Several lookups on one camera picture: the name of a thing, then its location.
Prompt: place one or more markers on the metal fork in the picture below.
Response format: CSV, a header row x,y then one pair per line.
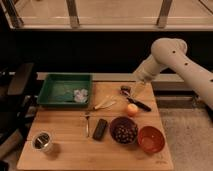
x,y
87,116

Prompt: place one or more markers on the black rectangular block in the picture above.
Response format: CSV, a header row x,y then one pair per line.
x,y
100,129

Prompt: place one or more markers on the purple bowl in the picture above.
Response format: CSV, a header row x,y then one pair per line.
x,y
122,120

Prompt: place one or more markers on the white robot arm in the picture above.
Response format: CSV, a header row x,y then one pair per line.
x,y
171,53

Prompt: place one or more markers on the metal cup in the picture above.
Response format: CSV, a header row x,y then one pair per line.
x,y
42,141

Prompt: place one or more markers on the orange bowl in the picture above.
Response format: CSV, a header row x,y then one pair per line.
x,y
150,139

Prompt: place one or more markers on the dark grape bunch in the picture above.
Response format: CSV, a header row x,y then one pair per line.
x,y
125,135

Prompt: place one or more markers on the wooden handled knife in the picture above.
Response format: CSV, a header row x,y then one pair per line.
x,y
103,105

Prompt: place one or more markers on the orange apple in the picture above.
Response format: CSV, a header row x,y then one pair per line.
x,y
132,110

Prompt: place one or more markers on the wooden cutting board table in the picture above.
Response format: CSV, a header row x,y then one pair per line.
x,y
75,152

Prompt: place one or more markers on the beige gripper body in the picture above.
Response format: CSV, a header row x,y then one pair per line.
x,y
137,88

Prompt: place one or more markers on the dark chair at left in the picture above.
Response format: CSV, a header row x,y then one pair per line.
x,y
19,98

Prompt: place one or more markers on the green plastic tray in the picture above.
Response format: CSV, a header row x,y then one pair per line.
x,y
58,90

